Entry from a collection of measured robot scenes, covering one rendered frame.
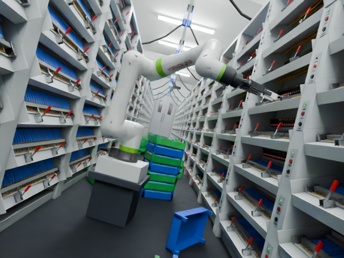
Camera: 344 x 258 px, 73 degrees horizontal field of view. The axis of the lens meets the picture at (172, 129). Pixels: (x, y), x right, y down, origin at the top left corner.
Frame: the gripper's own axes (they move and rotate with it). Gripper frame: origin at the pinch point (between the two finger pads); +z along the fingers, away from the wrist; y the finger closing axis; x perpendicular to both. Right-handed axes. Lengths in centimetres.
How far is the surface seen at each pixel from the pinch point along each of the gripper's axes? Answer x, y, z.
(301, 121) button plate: -11.3, 22.7, 7.7
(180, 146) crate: -45, -98, -19
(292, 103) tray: -2.5, 11.0, 7.3
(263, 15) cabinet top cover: 81, -73, -3
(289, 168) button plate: -30.7, 22.8, 11.0
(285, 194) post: -40.6, 24.4, 12.9
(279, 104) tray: -1.9, -0.8, 6.9
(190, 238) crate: -92, -30, 2
